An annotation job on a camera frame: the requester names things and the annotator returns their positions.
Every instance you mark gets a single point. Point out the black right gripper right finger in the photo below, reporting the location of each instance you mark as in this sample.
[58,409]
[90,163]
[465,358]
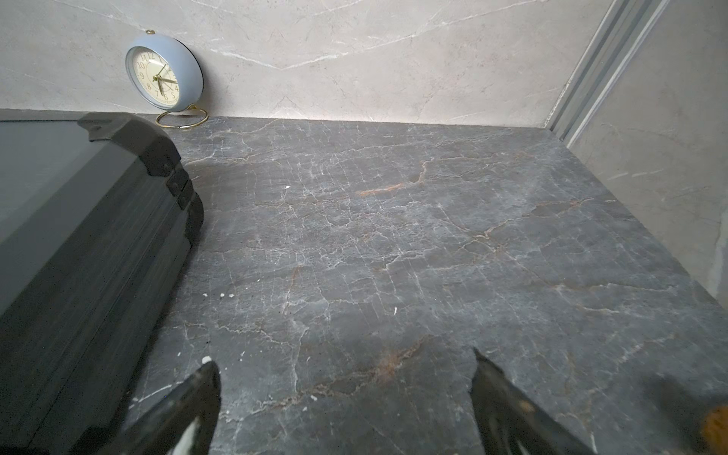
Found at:
[509,422]

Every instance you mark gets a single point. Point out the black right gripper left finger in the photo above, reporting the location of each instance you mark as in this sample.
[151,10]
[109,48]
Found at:
[183,422]

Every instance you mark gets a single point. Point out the grey aluminium poker case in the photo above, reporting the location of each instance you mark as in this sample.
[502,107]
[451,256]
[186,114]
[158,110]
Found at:
[98,217]

